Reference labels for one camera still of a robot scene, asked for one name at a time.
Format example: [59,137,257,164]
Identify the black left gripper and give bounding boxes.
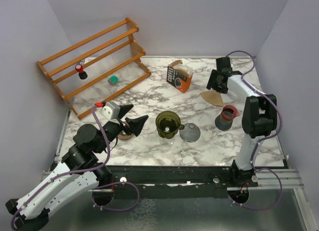
[96,105,149,154]

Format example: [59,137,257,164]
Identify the brown paper coffee filter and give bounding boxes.
[200,90,224,107]

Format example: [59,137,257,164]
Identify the olive green glass dripper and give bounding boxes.
[155,111,184,139]

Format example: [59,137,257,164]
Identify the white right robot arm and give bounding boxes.
[206,57,277,187]

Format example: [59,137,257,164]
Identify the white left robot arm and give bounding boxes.
[5,102,149,231]

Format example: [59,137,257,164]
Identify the round wooden dripper base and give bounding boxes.
[118,131,133,140]

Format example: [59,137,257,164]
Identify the orange coffee filter box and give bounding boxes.
[166,66,194,93]

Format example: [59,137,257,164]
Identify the brown filters in box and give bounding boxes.
[169,60,193,76]

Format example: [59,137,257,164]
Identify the grey carafe with red lid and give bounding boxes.
[215,105,240,131]

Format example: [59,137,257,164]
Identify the green small block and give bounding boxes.
[108,76,119,85]

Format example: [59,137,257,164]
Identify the clear glass server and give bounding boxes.
[159,136,176,146]

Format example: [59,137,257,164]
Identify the orange wooden shelf rack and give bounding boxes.
[36,17,151,119]

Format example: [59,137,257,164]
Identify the red black stamp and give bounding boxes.
[75,64,88,80]

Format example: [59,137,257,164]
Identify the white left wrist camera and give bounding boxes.
[95,102,120,120]

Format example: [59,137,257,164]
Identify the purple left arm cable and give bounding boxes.
[10,105,140,231]

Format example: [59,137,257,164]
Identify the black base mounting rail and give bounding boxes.
[49,165,260,199]

